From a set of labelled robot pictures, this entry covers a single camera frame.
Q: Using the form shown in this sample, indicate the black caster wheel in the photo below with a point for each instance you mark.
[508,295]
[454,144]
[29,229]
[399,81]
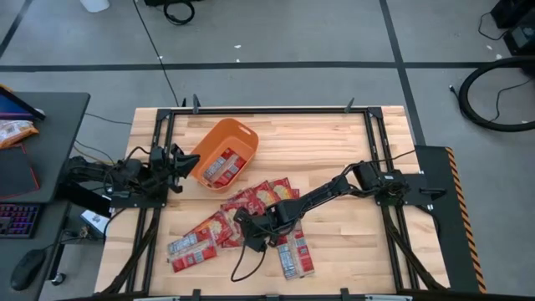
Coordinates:
[59,279]

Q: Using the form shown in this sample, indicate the orange snack bag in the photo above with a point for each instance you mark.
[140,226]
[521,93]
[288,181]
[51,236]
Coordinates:
[14,131]

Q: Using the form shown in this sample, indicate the white paper cup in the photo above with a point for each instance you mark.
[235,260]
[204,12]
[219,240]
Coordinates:
[95,5]

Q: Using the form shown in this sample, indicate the black aluminium table frame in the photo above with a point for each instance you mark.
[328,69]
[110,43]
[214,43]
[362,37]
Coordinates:
[267,110]

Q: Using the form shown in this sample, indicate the black computer mouse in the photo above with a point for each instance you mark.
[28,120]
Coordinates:
[27,269]

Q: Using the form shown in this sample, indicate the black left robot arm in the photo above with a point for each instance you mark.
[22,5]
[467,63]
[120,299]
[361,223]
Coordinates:
[125,171]

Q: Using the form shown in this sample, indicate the dark laptop screen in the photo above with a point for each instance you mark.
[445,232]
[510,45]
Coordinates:
[12,108]

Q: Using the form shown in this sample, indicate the white small box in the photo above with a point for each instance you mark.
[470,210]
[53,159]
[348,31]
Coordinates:
[95,220]

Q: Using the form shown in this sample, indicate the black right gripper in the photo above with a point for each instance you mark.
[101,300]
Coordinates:
[267,221]

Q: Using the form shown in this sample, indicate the black office desk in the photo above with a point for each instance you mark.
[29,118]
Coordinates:
[62,125]

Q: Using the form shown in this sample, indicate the orange plastic basket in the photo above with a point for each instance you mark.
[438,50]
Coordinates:
[217,138]

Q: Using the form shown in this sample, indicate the black red-edged mouse pad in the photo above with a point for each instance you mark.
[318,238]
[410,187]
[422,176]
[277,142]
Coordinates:
[16,173]

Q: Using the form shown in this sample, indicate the black equipment case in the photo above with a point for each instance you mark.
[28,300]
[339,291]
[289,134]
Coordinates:
[522,39]
[516,10]

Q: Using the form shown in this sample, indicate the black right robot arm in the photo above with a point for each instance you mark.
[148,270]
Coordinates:
[326,190]

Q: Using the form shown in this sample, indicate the black frame clamp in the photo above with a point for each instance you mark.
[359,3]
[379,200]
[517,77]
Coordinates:
[195,104]
[349,105]

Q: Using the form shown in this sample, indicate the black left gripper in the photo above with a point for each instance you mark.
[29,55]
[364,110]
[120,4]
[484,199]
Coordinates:
[161,167]

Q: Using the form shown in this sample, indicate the red Orville popcorn bag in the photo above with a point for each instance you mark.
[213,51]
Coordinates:
[305,255]
[250,200]
[188,242]
[265,193]
[215,228]
[288,259]
[215,167]
[229,212]
[196,257]
[284,188]
[234,169]

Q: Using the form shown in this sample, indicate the black hazard-striped platform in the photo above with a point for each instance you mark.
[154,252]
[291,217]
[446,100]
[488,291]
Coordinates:
[439,167]

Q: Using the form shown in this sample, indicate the black backlit keyboard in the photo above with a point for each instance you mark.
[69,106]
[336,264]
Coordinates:
[18,219]

